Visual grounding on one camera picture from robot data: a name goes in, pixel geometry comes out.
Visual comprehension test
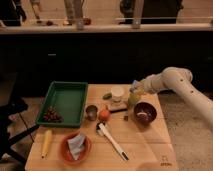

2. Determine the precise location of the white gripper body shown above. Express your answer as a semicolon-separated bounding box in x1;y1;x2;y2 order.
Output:
130;79;154;94

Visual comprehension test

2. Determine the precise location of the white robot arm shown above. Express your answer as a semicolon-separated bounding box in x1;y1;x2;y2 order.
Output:
130;67;213;132

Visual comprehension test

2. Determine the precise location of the purple bowl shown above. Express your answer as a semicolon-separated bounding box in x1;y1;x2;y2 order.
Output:
134;102;157;125

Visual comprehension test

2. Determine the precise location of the orange bowl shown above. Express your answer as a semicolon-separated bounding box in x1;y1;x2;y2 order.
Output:
59;132;91;165

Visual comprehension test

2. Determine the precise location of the white cup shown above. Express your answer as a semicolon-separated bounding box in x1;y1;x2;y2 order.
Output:
111;86;124;102

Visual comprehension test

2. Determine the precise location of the small green vegetable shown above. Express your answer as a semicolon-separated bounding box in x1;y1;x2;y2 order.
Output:
102;93;112;100

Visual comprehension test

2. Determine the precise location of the orange fruit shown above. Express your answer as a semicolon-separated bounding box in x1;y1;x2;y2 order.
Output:
98;109;110;121

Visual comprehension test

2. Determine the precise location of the small metal cup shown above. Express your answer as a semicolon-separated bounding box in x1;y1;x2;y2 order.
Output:
86;105;98;121

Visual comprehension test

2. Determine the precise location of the green plastic tray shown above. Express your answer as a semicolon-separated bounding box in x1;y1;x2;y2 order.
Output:
36;81;88;128

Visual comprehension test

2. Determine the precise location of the grey folded cloth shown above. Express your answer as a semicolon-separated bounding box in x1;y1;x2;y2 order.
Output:
67;133;85;160

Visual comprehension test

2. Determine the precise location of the dark grape bunch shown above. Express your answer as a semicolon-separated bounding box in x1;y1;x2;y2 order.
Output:
43;106;62;123

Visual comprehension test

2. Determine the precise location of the yellow corn cob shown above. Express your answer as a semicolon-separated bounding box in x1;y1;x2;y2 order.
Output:
41;130;53;158

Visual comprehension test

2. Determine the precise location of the black office chair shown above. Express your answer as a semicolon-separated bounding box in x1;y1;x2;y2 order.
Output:
0;73;39;165

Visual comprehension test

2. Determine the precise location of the wooden block with black handle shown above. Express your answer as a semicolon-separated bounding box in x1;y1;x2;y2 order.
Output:
107;102;127;113

